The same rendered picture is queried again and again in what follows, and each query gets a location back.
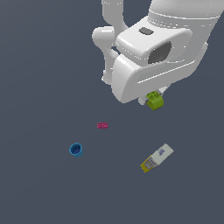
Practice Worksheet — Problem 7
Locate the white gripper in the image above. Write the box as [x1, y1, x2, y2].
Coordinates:
[110, 41, 209, 106]

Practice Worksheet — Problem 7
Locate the green toy block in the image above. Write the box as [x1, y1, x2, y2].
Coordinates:
[145, 90, 165, 111]

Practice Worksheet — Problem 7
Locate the pink toy brick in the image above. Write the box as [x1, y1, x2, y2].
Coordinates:
[96, 122, 109, 130]

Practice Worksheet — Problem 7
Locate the white and yellow box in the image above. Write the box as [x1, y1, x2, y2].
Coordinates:
[139, 143, 175, 173]

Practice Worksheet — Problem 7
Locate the blue cup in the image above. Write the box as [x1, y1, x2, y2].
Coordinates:
[68, 142, 84, 158]

